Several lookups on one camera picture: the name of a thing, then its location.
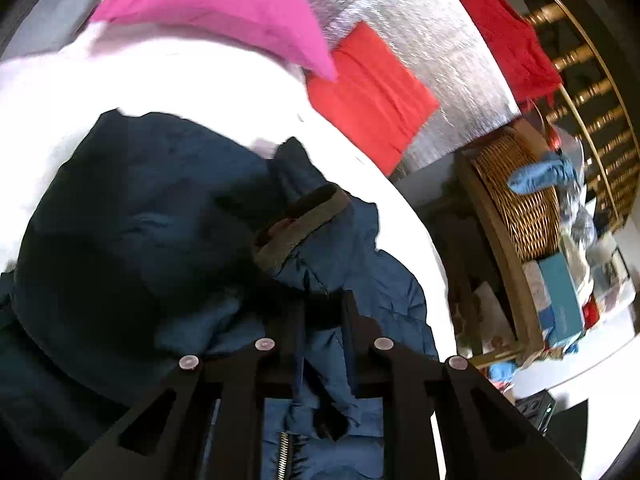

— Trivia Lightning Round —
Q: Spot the blue cloth in basket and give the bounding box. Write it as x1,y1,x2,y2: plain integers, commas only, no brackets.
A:
507,152,579,196

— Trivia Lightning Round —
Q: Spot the wicker basket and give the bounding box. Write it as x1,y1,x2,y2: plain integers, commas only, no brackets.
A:
472,127,563,263

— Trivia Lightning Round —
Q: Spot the grey cushion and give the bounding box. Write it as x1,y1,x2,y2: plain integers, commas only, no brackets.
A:
0,0,118,58

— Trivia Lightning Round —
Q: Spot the navy blue puffer jacket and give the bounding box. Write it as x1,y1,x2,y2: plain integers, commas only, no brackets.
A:
0,110,441,480

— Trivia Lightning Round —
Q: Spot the pink pillow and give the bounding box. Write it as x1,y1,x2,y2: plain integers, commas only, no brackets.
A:
89,0,339,83

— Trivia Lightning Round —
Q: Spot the clear plastic bag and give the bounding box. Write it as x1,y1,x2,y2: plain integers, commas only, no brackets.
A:
554,180,599,281

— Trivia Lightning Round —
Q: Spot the wooden spindle railing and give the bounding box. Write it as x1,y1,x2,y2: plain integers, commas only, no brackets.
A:
470,0,640,231

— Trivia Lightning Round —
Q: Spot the pale pink blanket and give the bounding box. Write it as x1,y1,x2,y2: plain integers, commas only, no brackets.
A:
0,22,458,361

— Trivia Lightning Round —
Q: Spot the orange-red folded cloth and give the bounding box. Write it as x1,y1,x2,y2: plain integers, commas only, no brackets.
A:
305,21,441,177

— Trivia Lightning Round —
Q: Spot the silver foil mat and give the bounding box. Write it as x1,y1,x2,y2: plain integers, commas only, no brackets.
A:
277,0,523,179

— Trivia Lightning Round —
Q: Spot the teal box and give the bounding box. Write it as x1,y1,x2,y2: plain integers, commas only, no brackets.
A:
537,252,586,350

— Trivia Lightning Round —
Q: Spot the black device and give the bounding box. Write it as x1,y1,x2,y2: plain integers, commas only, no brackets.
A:
515,389,557,433

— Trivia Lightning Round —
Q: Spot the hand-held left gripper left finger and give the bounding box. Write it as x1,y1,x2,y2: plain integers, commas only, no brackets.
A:
62,296,307,480

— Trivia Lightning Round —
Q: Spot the red cloth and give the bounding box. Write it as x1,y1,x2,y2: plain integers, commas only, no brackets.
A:
427,0,564,107

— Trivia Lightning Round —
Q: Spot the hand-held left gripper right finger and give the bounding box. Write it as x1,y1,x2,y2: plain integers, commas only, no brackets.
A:
340,290,585,480

